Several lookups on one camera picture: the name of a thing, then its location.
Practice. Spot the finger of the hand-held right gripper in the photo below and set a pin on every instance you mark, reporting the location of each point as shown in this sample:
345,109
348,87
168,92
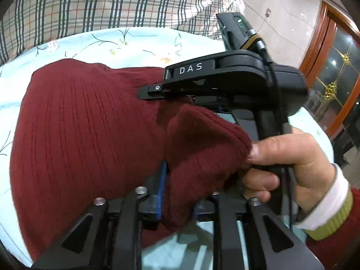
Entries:
180,84
222,115

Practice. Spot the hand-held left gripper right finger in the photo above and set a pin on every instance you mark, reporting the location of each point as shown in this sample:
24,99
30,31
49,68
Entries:
208,212

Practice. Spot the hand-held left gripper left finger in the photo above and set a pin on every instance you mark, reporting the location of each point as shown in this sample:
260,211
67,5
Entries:
162,191

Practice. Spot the maroon hooded knit sweater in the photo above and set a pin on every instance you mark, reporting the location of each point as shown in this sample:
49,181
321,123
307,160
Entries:
84,132

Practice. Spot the person's right forearm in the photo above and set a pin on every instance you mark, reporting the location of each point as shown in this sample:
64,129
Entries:
337,208

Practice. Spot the person's right hand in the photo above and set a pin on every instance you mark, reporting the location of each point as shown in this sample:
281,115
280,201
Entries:
303,157

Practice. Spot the gold bow ornament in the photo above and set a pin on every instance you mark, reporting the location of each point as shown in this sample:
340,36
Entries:
346,59
330,90

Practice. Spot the wooden framed glass door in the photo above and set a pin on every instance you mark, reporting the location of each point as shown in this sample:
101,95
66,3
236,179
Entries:
317,50

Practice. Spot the light blue floral bedsheet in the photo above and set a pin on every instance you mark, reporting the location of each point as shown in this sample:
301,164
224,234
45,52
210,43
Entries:
112,47

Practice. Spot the plaid checked quilt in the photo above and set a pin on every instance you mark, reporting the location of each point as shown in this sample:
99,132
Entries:
84,2

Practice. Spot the white wall socket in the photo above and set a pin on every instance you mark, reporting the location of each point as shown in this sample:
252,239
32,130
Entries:
269,12

